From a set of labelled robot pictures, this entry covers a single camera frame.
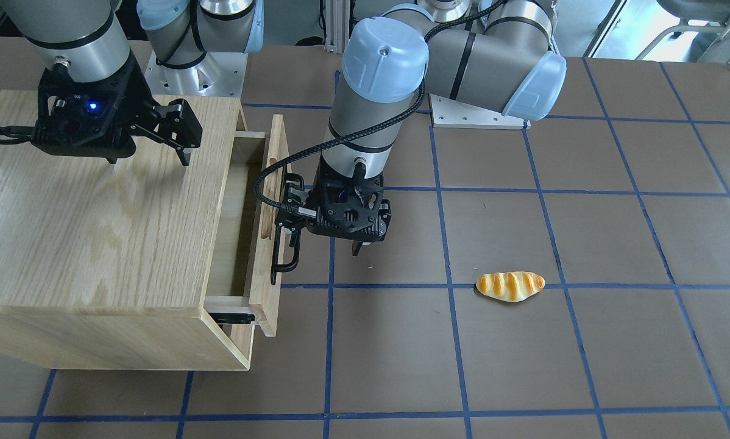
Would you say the toy bread roll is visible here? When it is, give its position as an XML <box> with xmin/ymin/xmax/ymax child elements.
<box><xmin>475</xmin><ymin>271</ymin><xmax>546</xmax><ymax>303</ymax></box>

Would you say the wooden drawer cabinet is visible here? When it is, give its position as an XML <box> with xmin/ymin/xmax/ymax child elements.
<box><xmin>0</xmin><ymin>96</ymin><xmax>254</xmax><ymax>371</ymax></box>

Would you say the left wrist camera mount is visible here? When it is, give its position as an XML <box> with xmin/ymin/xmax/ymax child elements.
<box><xmin>307</xmin><ymin>174</ymin><xmax>393</xmax><ymax>241</ymax></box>

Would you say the aluminium frame post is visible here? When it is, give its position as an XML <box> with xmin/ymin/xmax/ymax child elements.
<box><xmin>320</xmin><ymin>1</ymin><xmax>356</xmax><ymax>54</ymax></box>

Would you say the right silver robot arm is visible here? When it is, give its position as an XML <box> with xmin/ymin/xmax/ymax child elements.
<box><xmin>0</xmin><ymin>1</ymin><xmax>264</xmax><ymax>166</ymax></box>

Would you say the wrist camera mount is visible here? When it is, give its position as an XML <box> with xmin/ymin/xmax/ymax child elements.
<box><xmin>0</xmin><ymin>62</ymin><xmax>136</xmax><ymax>164</ymax></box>
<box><xmin>307</xmin><ymin>174</ymin><xmax>393</xmax><ymax>241</ymax></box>

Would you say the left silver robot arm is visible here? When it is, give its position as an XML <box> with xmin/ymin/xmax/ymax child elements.
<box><xmin>276</xmin><ymin>1</ymin><xmax>567</xmax><ymax>256</ymax></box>

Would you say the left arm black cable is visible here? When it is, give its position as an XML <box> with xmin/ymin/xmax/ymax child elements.
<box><xmin>255</xmin><ymin>0</ymin><xmax>506</xmax><ymax>211</ymax></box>

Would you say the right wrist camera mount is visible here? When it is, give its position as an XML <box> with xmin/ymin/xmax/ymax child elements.
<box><xmin>0</xmin><ymin>62</ymin><xmax>136</xmax><ymax>164</ymax></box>

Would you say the black drawer handle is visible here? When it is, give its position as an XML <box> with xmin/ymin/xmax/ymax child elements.
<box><xmin>270</xmin><ymin>177</ymin><xmax>300</xmax><ymax>286</ymax></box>

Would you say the wooden drawer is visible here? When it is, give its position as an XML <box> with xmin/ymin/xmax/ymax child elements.
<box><xmin>204</xmin><ymin>114</ymin><xmax>289</xmax><ymax>337</ymax></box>

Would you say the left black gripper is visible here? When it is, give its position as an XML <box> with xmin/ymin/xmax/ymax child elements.
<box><xmin>274</xmin><ymin>162</ymin><xmax>393</xmax><ymax>257</ymax></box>

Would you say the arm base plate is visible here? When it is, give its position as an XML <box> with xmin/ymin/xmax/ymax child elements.
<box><xmin>429</xmin><ymin>94</ymin><xmax>531</xmax><ymax>130</ymax></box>
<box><xmin>144</xmin><ymin>52</ymin><xmax>249</xmax><ymax>98</ymax></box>

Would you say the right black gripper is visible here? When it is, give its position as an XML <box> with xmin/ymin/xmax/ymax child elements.
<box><xmin>36</xmin><ymin>61</ymin><xmax>203</xmax><ymax>166</ymax></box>

